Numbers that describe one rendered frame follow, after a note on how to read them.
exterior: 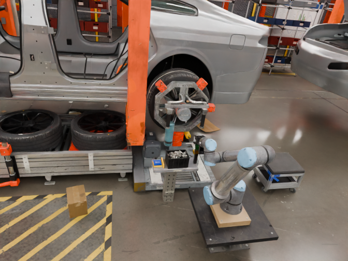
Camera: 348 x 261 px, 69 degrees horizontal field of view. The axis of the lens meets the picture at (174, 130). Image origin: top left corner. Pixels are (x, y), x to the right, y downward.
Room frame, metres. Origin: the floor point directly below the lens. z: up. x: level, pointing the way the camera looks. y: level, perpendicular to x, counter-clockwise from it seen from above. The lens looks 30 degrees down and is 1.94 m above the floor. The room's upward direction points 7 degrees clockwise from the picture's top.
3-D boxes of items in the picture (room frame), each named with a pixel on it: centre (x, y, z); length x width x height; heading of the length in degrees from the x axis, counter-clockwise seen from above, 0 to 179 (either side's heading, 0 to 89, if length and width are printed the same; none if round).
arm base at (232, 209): (1.59, -0.56, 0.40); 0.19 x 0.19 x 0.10
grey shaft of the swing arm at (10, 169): (1.84, 1.50, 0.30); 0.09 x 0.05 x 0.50; 104
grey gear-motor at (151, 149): (2.47, 0.25, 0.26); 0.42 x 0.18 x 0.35; 14
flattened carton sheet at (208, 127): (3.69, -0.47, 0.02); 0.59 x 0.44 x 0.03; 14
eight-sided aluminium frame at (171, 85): (2.38, -0.04, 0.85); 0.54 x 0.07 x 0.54; 104
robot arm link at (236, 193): (1.59, -0.55, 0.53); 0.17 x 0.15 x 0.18; 113
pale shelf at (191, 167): (1.95, -0.05, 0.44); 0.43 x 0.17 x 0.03; 104
